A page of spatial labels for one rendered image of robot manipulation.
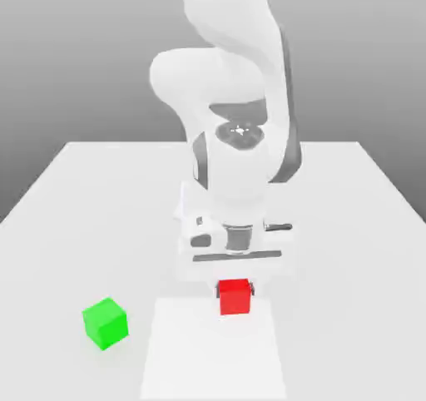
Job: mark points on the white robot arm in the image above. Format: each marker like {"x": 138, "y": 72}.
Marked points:
{"x": 229, "y": 75}

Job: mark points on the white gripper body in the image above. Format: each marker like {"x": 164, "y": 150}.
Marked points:
{"x": 237, "y": 256}

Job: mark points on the small red cube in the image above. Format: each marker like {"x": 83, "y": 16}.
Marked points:
{"x": 234, "y": 298}

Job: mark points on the small green cube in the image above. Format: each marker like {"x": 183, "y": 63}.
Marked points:
{"x": 105, "y": 324}

